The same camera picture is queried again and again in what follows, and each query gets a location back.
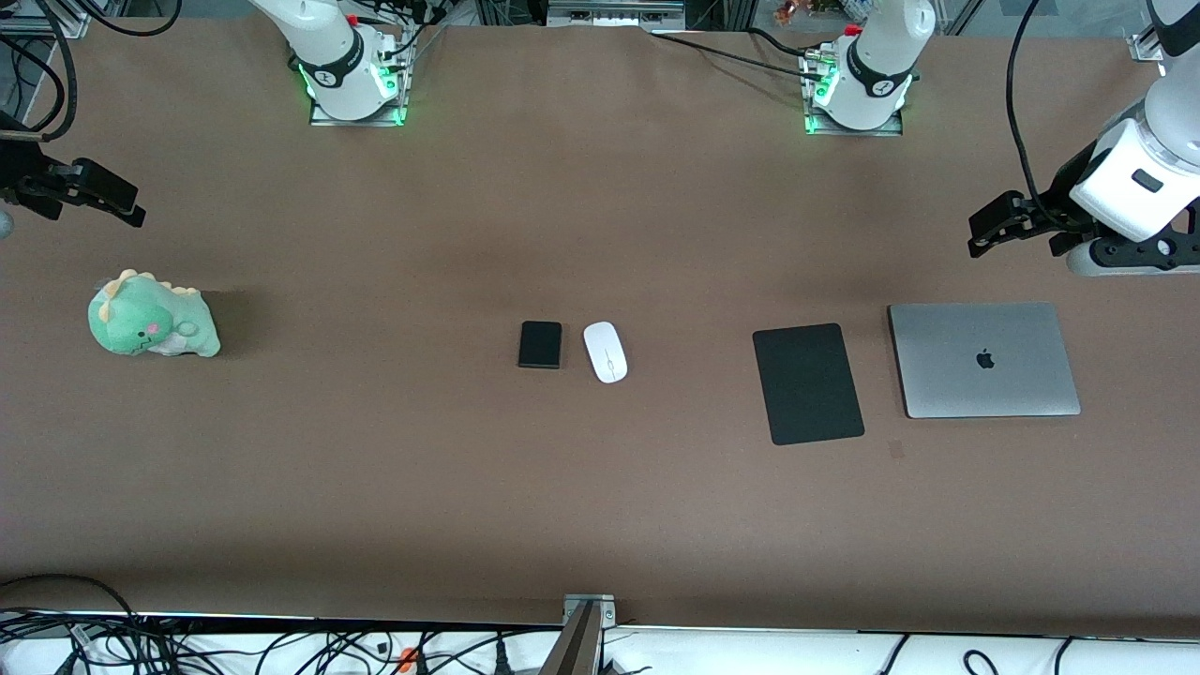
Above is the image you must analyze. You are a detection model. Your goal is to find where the white computer mouse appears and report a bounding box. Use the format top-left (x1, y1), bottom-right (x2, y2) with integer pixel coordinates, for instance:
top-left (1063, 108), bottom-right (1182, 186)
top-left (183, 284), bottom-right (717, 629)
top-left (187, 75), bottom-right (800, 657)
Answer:
top-left (583, 322), bottom-right (629, 384)

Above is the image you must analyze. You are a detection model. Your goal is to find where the small black phone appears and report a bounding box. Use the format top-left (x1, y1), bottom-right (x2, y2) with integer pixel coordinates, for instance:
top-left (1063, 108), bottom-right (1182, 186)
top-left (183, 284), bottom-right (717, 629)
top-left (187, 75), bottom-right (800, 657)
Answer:
top-left (518, 321), bottom-right (563, 369)

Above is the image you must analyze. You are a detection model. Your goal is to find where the black mouse pad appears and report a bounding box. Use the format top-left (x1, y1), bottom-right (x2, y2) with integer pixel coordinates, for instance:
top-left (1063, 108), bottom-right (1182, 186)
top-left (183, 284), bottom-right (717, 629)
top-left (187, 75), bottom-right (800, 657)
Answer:
top-left (752, 323), bottom-right (865, 446)

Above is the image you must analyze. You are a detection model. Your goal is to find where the green dinosaur plush toy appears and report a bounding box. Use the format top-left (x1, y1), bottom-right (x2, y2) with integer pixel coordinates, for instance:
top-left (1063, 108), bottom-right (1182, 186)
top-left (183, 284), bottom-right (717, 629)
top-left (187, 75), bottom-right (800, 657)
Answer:
top-left (88, 269), bottom-right (221, 359)

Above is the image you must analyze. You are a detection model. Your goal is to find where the silver closed laptop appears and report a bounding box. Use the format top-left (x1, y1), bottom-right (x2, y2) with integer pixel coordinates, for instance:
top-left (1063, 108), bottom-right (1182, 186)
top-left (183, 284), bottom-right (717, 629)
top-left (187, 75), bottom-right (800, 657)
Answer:
top-left (888, 302), bottom-right (1082, 419)

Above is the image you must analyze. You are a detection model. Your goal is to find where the grey control box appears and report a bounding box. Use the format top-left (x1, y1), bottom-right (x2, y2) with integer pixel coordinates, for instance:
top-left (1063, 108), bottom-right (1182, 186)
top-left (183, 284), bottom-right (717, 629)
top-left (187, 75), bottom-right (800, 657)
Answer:
top-left (547, 0), bottom-right (685, 29)

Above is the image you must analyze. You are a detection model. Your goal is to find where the aluminium frame corner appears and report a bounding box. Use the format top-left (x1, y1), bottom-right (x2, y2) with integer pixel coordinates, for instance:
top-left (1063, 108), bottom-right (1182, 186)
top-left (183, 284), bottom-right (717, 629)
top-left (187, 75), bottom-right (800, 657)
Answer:
top-left (1130, 0), bottom-right (1192, 62)

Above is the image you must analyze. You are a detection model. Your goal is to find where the aluminium frame rail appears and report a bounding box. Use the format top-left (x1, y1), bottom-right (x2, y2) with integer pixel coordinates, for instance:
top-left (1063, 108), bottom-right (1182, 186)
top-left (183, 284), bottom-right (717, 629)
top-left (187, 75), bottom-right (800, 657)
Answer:
top-left (0, 0), bottom-right (90, 38)

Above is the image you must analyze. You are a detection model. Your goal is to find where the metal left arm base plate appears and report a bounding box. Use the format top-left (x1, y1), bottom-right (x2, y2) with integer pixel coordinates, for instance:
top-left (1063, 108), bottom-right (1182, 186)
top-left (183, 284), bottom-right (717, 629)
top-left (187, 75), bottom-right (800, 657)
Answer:
top-left (804, 52), bottom-right (906, 137)

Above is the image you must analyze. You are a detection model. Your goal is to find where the black power cable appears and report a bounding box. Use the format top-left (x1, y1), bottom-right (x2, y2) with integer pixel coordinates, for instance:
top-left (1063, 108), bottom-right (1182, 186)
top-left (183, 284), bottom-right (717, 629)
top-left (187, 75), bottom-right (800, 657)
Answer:
top-left (652, 28), bottom-right (826, 74)

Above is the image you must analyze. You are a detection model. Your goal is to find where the black looped floor cable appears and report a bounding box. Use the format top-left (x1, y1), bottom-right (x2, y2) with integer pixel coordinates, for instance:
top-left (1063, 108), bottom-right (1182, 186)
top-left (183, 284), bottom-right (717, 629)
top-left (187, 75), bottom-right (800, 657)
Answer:
top-left (0, 574), bottom-right (142, 624)

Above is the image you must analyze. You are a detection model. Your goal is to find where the aluminium profile bracket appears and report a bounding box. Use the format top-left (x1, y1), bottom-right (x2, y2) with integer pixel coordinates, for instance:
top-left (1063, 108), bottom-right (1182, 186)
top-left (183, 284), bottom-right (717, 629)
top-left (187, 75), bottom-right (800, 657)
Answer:
top-left (539, 593), bottom-right (617, 675)

